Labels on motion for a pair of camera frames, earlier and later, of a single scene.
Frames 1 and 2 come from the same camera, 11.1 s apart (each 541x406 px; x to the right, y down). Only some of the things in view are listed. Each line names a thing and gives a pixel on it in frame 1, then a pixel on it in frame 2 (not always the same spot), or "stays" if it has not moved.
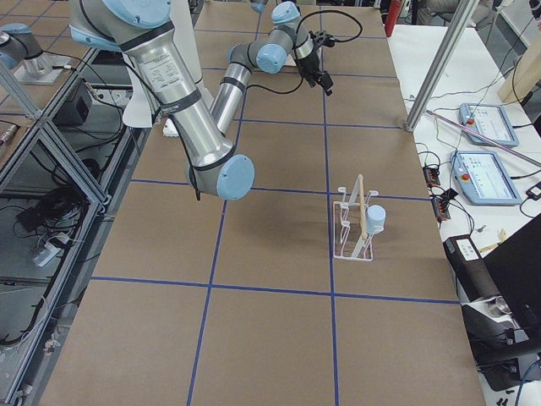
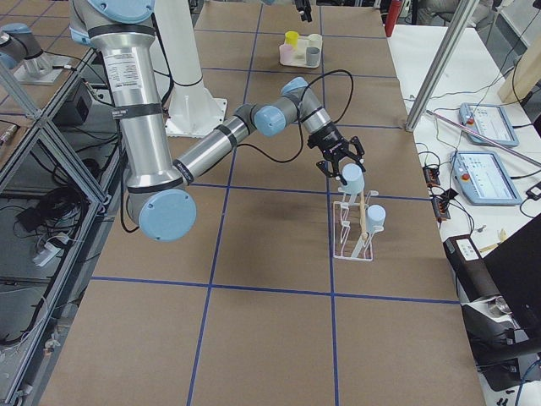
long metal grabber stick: [486, 139] stays
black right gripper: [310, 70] -> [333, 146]
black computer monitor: [516, 266] stays
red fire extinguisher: [392, 14] stays
